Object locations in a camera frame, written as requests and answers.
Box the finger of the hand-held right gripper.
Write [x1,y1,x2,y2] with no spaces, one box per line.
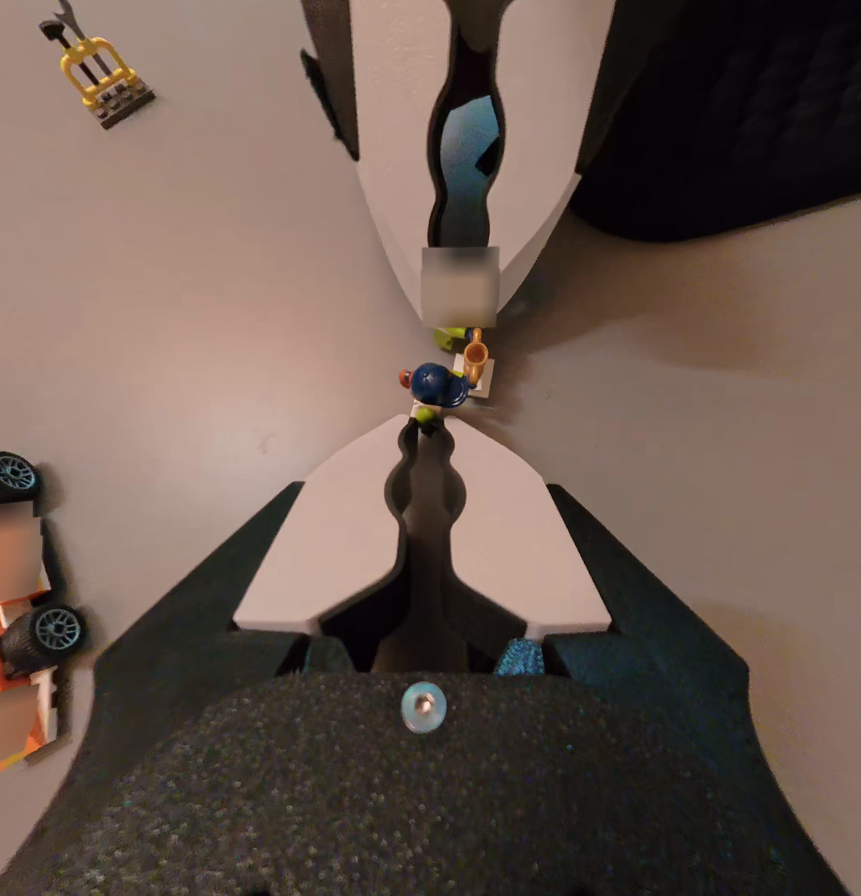
[484,0,616,317]
[350,0,466,320]

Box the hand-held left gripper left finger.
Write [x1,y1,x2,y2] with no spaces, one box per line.
[235,418,412,634]

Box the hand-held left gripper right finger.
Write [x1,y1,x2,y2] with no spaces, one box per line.
[445,420,612,638]

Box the blue cap with orange hair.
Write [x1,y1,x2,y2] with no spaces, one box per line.
[397,360,473,410]

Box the small yellow lego piece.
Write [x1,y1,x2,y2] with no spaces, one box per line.
[60,37,134,109]

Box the orange lego race car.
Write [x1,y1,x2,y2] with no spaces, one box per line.
[0,451,90,777]

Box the black mesh office chair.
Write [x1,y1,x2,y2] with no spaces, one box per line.
[571,0,861,243]

